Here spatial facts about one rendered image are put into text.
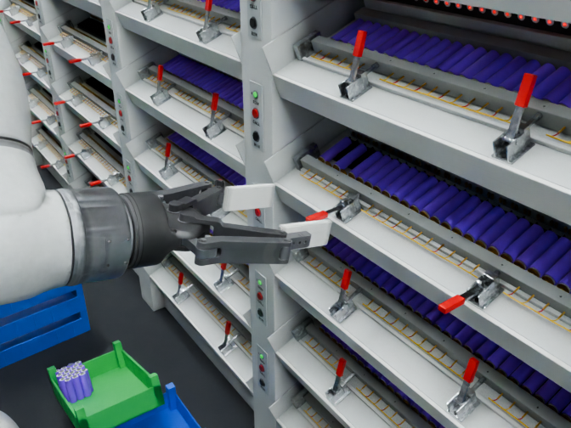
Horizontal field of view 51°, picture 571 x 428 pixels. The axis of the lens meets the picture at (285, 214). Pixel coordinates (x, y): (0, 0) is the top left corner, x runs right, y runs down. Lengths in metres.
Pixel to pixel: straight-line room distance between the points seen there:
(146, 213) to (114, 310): 1.47
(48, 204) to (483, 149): 0.47
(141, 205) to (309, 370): 0.74
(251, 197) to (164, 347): 1.17
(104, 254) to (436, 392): 0.57
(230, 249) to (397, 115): 0.33
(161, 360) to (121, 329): 0.21
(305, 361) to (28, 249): 0.82
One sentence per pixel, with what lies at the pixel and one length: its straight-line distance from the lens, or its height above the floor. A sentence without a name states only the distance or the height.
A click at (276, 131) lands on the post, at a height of 0.83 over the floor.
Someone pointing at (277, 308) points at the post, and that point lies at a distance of 1.23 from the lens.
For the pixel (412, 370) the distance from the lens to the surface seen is 0.98.
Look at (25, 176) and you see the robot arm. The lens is 0.56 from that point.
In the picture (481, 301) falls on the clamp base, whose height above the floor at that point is 0.75.
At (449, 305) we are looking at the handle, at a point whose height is 0.76.
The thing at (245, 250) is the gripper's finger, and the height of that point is 0.88.
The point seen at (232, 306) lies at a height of 0.34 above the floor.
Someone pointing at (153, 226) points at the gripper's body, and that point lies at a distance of 0.58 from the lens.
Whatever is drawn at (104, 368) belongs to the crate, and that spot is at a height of 0.01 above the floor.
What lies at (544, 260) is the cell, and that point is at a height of 0.79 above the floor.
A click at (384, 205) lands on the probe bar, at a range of 0.92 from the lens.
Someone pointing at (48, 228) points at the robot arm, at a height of 0.95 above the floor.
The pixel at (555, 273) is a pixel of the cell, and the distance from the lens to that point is 0.81.
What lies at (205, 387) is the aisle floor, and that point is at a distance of 1.72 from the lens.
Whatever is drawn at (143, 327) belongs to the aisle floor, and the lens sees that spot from 1.95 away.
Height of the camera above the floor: 1.20
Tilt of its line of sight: 28 degrees down
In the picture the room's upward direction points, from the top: straight up
